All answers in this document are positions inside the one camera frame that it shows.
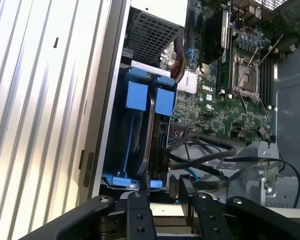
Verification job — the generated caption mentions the grey disk bay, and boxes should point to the grey disk bay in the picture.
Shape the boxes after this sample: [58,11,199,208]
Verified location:
[99,62,180,194]

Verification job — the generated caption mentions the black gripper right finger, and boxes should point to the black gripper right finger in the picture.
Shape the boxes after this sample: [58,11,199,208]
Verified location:
[179,174,300,240]

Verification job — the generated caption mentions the red brown power wire bundle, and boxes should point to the red brown power wire bundle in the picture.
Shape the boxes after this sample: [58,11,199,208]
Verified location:
[170,31,188,84]

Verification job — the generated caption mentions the blue disk wire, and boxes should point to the blue disk wire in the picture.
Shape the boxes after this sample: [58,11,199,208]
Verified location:
[169,166,206,205]

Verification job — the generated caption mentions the green motherboard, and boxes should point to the green motherboard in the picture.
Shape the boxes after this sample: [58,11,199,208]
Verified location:
[164,0,278,143]

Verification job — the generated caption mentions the black disk wire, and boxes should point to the black disk wire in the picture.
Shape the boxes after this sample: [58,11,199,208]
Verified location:
[161,136,239,191]

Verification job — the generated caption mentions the black graphics card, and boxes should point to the black graphics card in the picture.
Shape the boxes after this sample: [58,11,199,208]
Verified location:
[199,7,234,66]

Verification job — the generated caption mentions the CPU socket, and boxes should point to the CPU socket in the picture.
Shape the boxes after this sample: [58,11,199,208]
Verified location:
[230,53,263,95]

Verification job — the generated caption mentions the grey metal drive cage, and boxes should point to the grey metal drive cage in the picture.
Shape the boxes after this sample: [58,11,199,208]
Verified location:
[224,141,300,208]

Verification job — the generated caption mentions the hard disk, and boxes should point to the hard disk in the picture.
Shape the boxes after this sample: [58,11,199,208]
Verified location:
[146,76,178,190]
[101,66,151,190]

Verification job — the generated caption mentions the silver chipset heatsink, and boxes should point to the silver chipset heatsink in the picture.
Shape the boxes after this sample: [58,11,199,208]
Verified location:
[176,69,200,94]

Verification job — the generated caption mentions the dark grey PC case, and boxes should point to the dark grey PC case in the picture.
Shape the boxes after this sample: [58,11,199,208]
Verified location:
[77,0,300,208]

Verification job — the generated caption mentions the thin black case cable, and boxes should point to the thin black case cable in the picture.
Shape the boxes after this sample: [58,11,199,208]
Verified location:
[254,154,300,209]

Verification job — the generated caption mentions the silver power supply unit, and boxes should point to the silver power supply unit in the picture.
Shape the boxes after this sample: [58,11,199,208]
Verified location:
[126,0,188,66]

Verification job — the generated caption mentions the black RAM slot bank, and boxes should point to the black RAM slot bank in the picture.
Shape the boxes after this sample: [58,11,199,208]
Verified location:
[260,53,276,107]

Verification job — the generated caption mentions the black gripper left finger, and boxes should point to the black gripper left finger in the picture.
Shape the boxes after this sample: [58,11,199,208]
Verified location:
[17,172,158,240]

